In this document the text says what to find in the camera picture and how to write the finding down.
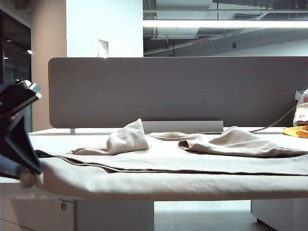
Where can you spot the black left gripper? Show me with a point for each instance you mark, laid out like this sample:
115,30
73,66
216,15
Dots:
7,126

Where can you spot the beige T-shirt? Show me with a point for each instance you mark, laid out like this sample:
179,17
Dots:
156,175

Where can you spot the round drawer lock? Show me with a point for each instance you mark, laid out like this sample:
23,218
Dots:
63,206

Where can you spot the dark glass door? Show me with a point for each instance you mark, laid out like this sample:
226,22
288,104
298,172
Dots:
18,62

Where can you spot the white drawer cabinet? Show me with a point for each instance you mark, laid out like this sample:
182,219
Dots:
108,215

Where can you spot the grey desk divider panel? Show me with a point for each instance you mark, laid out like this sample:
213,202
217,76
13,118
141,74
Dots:
183,91

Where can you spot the ceiling light strip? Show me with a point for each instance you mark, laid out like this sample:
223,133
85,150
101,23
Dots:
223,24

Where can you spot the ceiling air vent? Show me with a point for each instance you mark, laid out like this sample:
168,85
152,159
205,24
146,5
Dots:
245,16

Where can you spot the plain white cabinet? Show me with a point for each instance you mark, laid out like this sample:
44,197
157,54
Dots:
281,213

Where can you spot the yellow cloth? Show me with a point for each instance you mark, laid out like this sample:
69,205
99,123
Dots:
294,132

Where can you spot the printed snack bag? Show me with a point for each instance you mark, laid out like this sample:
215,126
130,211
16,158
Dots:
302,110

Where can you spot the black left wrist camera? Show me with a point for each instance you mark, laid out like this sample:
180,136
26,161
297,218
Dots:
16,98

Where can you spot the metal divider bracket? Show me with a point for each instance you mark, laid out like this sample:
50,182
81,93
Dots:
72,131

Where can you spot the silver wall plate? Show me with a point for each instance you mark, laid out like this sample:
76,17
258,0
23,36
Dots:
103,49

